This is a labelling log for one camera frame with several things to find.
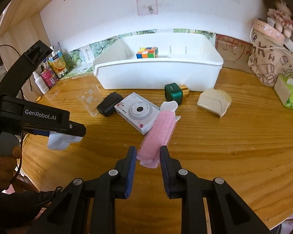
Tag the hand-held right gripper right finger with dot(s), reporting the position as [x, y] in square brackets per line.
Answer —
[165, 173]

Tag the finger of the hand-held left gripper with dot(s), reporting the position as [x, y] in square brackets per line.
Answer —
[75, 129]
[34, 56]

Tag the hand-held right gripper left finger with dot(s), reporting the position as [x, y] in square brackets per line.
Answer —
[130, 173]

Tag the white bottle-shaped case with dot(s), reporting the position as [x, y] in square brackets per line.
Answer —
[58, 142]

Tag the black charger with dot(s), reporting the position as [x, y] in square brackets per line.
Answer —
[108, 104]

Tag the pink hair roller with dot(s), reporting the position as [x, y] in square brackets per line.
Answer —
[156, 131]

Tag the white instant camera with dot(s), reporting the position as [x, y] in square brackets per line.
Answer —
[136, 112]

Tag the beige folding box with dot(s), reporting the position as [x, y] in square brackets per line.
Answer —
[210, 102]

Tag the round beige compact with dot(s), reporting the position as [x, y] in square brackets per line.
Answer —
[227, 98]

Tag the white plastic storage bin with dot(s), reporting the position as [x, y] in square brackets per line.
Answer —
[161, 73]

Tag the multicoloured puzzle cube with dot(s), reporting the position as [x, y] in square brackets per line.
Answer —
[146, 53]

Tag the person's left hand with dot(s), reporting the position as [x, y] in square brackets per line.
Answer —
[5, 170]

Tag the small blue white bottle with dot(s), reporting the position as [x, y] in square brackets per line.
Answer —
[45, 64]

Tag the orange juice carton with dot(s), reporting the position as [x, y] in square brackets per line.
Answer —
[57, 64]

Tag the pink small carton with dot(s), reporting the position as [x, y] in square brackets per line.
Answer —
[48, 78]

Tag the wooden desk hutch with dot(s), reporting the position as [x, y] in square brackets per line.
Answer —
[19, 34]

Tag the white spray bottle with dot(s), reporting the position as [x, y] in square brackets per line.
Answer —
[41, 84]

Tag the clear plastic cup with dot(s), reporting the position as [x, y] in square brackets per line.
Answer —
[90, 100]

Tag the white upright carton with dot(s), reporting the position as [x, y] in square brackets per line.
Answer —
[88, 53]

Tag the leaf print paper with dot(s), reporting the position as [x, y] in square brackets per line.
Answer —
[100, 45]

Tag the brown cardboard with drawing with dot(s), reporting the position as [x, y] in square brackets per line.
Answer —
[232, 51]

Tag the green tissue pack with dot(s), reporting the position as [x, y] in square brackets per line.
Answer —
[290, 97]

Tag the printed fabric bag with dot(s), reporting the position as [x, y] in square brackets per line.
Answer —
[266, 63]

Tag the white plug adapter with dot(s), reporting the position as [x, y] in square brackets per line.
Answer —
[290, 45]

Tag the brown-haired doll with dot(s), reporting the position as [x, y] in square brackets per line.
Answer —
[280, 17]

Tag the pink frame wall sticker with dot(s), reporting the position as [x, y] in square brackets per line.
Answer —
[146, 7]

